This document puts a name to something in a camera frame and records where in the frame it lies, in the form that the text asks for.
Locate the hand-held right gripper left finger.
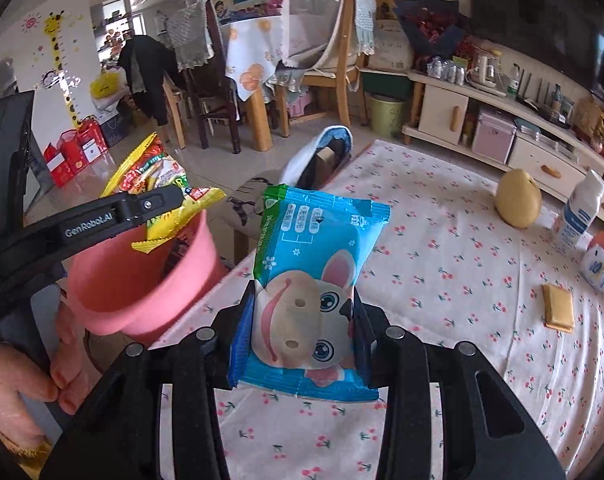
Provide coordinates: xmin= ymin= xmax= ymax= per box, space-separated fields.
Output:
xmin=42 ymin=281 xmax=255 ymax=480

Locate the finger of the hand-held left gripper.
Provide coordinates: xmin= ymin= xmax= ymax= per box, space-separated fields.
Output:
xmin=114 ymin=186 xmax=184 ymax=227

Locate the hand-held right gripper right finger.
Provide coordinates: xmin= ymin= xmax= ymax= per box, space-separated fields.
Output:
xmin=352 ymin=291 xmax=567 ymax=480

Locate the yellow green snack packet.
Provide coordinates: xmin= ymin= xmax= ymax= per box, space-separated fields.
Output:
xmin=99 ymin=132 xmax=227 ymax=256

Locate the pink plastic bin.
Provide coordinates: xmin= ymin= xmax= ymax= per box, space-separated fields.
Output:
xmin=67 ymin=207 xmax=228 ymax=349

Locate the blue rabbit print packet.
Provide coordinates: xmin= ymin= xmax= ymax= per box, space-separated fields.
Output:
xmin=227 ymin=184 xmax=393 ymax=404

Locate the person's left hand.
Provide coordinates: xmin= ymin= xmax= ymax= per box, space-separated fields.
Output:
xmin=0 ymin=291 xmax=91 ymax=456

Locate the red gift bag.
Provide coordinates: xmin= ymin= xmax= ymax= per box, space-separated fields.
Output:
xmin=57 ymin=130 xmax=91 ymax=176
xmin=77 ymin=117 xmax=108 ymax=159
xmin=43 ymin=142 xmax=76 ymax=189

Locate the dark blue gift bag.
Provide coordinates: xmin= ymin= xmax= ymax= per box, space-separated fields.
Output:
xmin=102 ymin=112 xmax=128 ymax=149

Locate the cherry print tablecloth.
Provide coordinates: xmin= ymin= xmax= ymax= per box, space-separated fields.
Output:
xmin=152 ymin=140 xmax=604 ymax=480

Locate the cartoon print stool cushion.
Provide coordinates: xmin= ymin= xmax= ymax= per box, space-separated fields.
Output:
xmin=227 ymin=172 xmax=283 ymax=261

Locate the dark wooden chair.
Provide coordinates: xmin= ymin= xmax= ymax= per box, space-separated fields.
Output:
xmin=172 ymin=0 xmax=243 ymax=156

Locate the black jacket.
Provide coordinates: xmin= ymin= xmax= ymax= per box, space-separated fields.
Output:
xmin=118 ymin=35 xmax=175 ymax=126

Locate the yellow bag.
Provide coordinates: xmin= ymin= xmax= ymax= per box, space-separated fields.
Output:
xmin=91 ymin=71 xmax=123 ymax=100

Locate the giraffe height chart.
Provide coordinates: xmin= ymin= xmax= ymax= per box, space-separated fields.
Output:
xmin=42 ymin=12 xmax=86 ymax=131

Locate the grey lace chair cover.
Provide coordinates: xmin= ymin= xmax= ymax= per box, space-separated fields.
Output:
xmin=167 ymin=0 xmax=218 ymax=71

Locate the pink plastic stool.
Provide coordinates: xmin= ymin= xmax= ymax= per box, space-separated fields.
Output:
xmin=287 ymin=92 xmax=313 ymax=119

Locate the orange print tablecloth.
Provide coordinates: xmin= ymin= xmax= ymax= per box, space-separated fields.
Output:
xmin=226 ymin=15 xmax=288 ymax=104

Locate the green waste bin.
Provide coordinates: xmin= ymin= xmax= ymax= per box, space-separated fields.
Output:
xmin=367 ymin=94 xmax=408 ymax=139

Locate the pink storage box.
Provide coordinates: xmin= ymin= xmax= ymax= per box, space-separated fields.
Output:
xmin=472 ymin=109 xmax=518 ymax=165

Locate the white yellow-logo drink pouch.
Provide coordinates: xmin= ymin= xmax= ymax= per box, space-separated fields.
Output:
xmin=582 ymin=240 xmax=604 ymax=294

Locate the white bottle blue label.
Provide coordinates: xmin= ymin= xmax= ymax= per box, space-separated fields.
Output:
xmin=552 ymin=170 xmax=604 ymax=256

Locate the white television cabinet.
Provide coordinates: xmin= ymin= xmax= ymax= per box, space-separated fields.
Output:
xmin=402 ymin=70 xmax=604 ymax=234

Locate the light wooden chair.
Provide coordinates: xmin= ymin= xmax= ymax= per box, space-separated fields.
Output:
xmin=277 ymin=0 xmax=378 ymax=139

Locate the row of small silver bottles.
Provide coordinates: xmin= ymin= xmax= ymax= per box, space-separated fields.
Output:
xmin=424 ymin=57 xmax=465 ymax=86

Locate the white printed sack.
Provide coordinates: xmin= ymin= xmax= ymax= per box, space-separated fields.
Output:
xmin=369 ymin=20 xmax=415 ymax=74

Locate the green water bottle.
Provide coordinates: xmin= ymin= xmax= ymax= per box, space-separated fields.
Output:
xmin=506 ymin=63 xmax=523 ymax=99

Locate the glass kettle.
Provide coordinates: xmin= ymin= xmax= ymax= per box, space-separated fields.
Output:
xmin=469 ymin=47 xmax=503 ymax=89

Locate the tan printed box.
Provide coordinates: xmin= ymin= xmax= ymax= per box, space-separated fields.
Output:
xmin=572 ymin=100 xmax=603 ymax=134

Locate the dark blue wrapped bouquet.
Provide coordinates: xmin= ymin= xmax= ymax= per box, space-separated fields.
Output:
xmin=394 ymin=0 xmax=470 ymax=61

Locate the black television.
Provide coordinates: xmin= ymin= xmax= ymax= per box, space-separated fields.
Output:
xmin=469 ymin=0 xmax=604 ymax=106

